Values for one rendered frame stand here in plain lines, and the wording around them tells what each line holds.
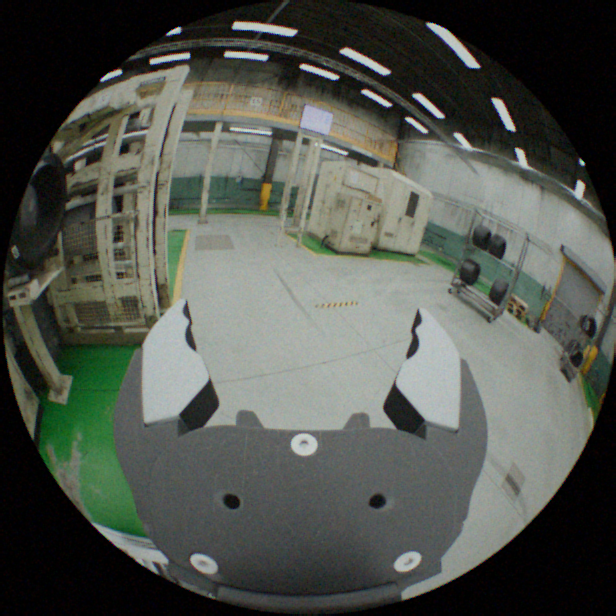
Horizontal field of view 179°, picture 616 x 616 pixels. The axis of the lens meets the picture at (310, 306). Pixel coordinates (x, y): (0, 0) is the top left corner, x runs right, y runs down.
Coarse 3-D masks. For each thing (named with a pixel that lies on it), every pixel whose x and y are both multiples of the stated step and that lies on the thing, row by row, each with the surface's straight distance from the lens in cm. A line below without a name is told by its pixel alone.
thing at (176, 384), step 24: (168, 312) 12; (168, 336) 10; (192, 336) 11; (144, 360) 9; (168, 360) 9; (192, 360) 8; (144, 384) 8; (168, 384) 8; (192, 384) 7; (144, 408) 8; (168, 408) 7; (192, 408) 7; (216, 408) 8
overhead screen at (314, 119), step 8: (304, 104) 434; (304, 112) 425; (312, 112) 432; (320, 112) 440; (328, 112) 448; (304, 120) 420; (312, 120) 427; (320, 120) 435; (328, 120) 443; (304, 128) 416; (312, 128) 423; (320, 128) 431; (328, 128) 439
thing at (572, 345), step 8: (584, 304) 747; (592, 304) 624; (600, 312) 633; (584, 320) 641; (592, 320) 671; (576, 328) 741; (584, 328) 636; (592, 328) 709; (592, 336) 646; (568, 344) 725; (576, 344) 674; (592, 344) 634; (568, 352) 684; (560, 360) 745; (568, 360) 625; (576, 360) 682; (584, 360) 635; (560, 368) 644; (568, 368) 652
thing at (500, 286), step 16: (480, 224) 531; (480, 240) 467; (496, 240) 457; (528, 240) 485; (496, 256) 464; (464, 272) 470; (464, 288) 515; (496, 288) 446; (512, 288) 496; (480, 304) 457; (496, 304) 465
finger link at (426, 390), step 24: (432, 336) 11; (408, 360) 9; (432, 360) 9; (456, 360) 10; (408, 384) 8; (432, 384) 8; (456, 384) 9; (384, 408) 9; (408, 408) 7; (432, 408) 7; (456, 408) 8; (408, 432) 8
